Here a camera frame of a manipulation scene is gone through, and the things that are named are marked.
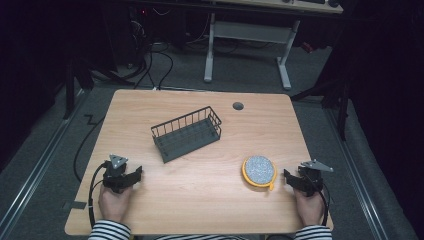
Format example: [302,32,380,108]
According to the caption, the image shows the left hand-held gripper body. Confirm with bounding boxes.
[101,153,132,194]

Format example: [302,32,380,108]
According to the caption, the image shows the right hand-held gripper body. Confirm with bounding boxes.
[297,159,334,198]

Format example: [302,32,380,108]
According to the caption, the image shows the person's right hand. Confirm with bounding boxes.
[293,188,326,228]

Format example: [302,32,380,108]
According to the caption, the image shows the person's left hand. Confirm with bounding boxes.
[98,184,133,224]

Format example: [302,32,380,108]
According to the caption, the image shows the round yellow grey scrubbing pad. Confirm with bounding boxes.
[241,155,279,192]

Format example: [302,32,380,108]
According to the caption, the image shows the grey tape strip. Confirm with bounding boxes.
[62,200,88,211]

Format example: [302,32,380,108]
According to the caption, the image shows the black stand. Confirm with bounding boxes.
[62,56,96,120]
[289,63,353,142]

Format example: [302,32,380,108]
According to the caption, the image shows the person's striped shirt torso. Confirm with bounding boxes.
[154,234,249,240]

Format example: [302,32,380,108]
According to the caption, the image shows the desk with white metal legs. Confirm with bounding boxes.
[203,0,344,91]

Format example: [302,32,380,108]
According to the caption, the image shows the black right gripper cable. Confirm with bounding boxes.
[304,170,331,227]

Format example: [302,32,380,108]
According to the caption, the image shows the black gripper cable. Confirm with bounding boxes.
[87,161,110,230]
[304,170,331,227]

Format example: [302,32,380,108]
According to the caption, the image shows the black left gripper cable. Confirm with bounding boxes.
[87,161,110,230]

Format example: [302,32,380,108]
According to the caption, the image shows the black floor cable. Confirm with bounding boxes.
[73,114,106,183]

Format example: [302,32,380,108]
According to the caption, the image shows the metal floor rail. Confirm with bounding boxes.
[324,108,391,240]
[0,89,88,234]

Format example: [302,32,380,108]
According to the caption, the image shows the dark wire basket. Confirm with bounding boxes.
[150,105,223,164]

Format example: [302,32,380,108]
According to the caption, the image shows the bundle of black cables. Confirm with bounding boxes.
[89,6,176,91]

